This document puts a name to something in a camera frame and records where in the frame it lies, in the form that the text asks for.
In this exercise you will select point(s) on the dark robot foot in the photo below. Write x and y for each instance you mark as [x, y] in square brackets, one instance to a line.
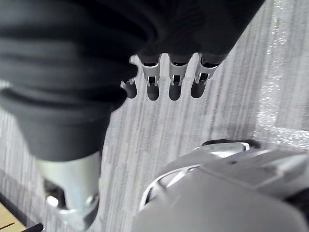
[241, 142]

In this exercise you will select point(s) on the wooden shelf with black edge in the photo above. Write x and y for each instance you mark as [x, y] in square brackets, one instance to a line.
[14, 217]

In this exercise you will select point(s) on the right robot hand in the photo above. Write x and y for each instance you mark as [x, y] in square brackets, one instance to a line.
[72, 72]

